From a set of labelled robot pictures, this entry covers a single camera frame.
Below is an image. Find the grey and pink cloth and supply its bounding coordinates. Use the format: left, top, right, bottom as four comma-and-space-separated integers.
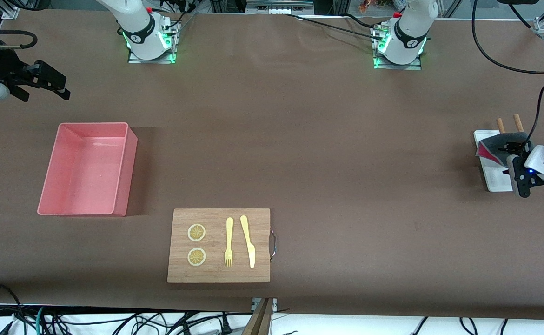
476, 133, 531, 168

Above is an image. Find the white rectangular tray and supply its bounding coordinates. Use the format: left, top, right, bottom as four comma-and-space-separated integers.
473, 129, 520, 192

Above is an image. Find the pink plastic bin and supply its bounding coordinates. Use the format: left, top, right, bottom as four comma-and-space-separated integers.
37, 122, 138, 217

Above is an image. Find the yellow plastic fork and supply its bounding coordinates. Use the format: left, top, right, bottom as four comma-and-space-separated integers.
224, 217, 234, 268

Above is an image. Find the yellow plastic knife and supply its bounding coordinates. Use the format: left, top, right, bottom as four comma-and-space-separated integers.
240, 215, 256, 269

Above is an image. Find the wooden cutting board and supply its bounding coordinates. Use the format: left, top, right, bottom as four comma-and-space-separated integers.
167, 208, 277, 283

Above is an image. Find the wooden beam under table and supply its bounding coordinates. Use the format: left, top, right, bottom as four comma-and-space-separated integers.
242, 298, 275, 335

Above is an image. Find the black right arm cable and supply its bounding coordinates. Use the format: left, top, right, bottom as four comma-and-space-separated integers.
0, 30, 38, 49

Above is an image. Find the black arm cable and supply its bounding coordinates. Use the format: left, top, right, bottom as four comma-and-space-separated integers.
471, 0, 544, 140
0, 30, 38, 49

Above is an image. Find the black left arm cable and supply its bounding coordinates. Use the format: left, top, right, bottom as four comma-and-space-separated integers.
471, 0, 544, 140

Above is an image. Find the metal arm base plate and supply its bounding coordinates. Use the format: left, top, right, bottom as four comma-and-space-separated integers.
372, 24, 423, 71
127, 16, 178, 65

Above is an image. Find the black cable across table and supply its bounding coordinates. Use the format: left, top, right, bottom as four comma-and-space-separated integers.
284, 13, 388, 40

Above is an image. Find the aluminium frame bar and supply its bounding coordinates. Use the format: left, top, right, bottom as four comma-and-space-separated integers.
245, 0, 315, 15

